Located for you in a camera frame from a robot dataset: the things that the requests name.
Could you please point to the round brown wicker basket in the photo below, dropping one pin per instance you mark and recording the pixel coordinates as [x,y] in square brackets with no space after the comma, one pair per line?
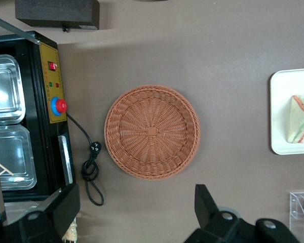
[152,131]

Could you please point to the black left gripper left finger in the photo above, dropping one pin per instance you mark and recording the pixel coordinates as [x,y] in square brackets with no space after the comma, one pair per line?
[66,205]

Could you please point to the clear acrylic bottle rack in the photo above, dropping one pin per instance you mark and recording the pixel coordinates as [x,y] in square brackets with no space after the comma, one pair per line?
[295,205]

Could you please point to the dark rectangular block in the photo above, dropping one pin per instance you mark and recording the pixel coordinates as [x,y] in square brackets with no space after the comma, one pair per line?
[58,12]

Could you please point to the triangular sandwich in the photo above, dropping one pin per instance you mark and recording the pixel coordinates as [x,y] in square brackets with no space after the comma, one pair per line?
[300,121]

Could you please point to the golden fried food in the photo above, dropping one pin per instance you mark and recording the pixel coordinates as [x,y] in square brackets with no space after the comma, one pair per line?
[71,230]

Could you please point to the cream plastic tray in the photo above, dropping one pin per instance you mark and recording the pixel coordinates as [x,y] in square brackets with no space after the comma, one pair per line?
[278,101]

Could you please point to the black food warmer machine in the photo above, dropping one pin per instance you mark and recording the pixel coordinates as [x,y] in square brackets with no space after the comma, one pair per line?
[43,152]

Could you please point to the steel food pan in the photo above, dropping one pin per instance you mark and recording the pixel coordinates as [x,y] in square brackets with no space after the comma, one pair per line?
[5,88]
[12,157]

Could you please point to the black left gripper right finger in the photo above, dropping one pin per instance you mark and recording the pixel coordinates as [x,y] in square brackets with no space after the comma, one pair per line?
[205,205]

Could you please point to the thin wooden skewer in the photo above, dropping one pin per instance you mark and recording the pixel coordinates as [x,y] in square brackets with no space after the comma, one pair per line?
[2,165]

